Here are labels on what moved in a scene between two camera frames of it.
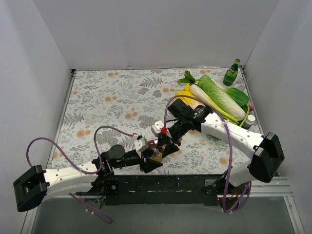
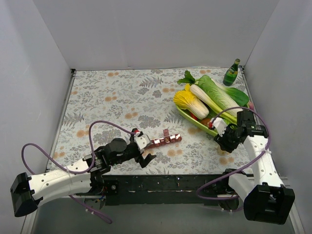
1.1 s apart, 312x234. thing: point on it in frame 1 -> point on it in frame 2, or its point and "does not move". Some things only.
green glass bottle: x=231 y=75 does not move
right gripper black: x=169 y=136 -> x=225 y=142
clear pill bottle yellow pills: x=157 y=155 -> x=221 y=152
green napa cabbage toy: x=234 y=99 does not move
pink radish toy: x=251 y=106 does not move
